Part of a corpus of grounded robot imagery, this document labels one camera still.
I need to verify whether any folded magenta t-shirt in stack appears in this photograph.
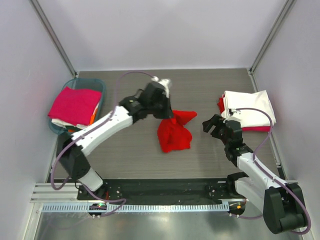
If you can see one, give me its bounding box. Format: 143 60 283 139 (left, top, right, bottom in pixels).
242 126 270 133

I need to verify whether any left aluminium frame post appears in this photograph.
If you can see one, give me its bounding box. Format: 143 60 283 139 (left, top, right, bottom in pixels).
29 0 77 78

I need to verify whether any orange t-shirt in basket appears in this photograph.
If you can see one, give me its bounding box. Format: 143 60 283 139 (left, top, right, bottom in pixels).
89 114 96 125

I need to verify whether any red t-shirt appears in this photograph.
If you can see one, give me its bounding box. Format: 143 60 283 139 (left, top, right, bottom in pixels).
157 110 198 153
217 94 226 118

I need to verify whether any folded white t-shirt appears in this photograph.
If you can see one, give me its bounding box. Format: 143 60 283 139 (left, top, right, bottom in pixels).
223 90 277 128

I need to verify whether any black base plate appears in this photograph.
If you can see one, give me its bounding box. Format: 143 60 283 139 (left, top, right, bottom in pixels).
76 177 256 204

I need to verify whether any slotted cable duct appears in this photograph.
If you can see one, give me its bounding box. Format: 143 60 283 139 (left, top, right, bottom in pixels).
41 202 230 213

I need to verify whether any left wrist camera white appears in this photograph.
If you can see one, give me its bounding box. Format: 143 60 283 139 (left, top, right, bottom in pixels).
151 76 172 99

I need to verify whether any folded red t-shirt in stack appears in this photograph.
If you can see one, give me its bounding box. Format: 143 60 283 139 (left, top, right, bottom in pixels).
217 94 226 118

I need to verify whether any folded pink t-shirt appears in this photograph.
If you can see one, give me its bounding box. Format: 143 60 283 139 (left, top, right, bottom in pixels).
48 86 102 126

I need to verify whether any aluminium frame post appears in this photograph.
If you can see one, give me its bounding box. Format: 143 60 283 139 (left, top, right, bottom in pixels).
29 0 77 78
248 0 298 75

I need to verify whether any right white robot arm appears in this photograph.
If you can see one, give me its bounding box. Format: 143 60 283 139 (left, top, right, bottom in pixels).
202 114 311 234

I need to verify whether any right aluminium frame post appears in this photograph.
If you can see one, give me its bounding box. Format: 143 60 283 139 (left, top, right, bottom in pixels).
248 0 298 75

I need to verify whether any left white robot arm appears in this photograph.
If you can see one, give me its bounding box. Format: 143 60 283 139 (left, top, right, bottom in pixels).
57 79 174 199

